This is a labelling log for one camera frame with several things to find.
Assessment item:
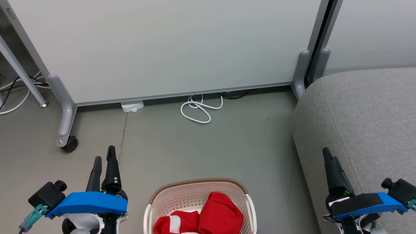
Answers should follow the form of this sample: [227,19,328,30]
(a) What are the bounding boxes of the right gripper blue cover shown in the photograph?
[322,147,409,234]

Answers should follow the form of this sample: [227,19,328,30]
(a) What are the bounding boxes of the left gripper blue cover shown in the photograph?
[45,145,129,234]

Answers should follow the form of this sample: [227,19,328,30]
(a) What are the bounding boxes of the red garment wide white bands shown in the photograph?
[153,210,201,234]

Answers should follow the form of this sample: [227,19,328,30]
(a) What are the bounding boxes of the red garment thin white stripes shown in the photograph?
[197,191,244,234]

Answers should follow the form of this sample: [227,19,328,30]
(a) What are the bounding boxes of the grey fabric sofa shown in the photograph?
[292,67,416,234]

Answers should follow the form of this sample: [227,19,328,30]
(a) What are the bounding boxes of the black caster wheel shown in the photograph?
[61,136,78,153]

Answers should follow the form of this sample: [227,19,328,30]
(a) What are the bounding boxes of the white power adapter box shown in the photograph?
[121,100,145,113]

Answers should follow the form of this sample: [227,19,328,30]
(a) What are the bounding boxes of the white perforated laundry basket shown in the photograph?
[143,178,257,234]

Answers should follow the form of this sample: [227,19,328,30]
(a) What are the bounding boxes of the grey metal table leg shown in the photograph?
[0,34,49,108]

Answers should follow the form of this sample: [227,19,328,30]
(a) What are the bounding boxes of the teal left cable connector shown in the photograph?
[19,204,49,233]

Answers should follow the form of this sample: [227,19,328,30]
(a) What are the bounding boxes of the coiled white cable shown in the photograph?
[180,94,224,124]

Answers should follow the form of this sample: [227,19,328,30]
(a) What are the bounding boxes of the white floor cable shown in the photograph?
[0,71,51,115]

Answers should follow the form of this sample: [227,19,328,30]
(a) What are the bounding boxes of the black floor cable bundle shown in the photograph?
[0,75,49,102]

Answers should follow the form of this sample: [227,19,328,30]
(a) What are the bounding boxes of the black cable under partition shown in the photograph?
[219,89,251,100]

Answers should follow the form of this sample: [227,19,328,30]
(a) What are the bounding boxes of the white partition board grey frame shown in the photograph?
[0,0,332,148]

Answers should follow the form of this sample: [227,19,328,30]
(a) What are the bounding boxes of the white partition panel dark frame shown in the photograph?
[307,0,416,85]

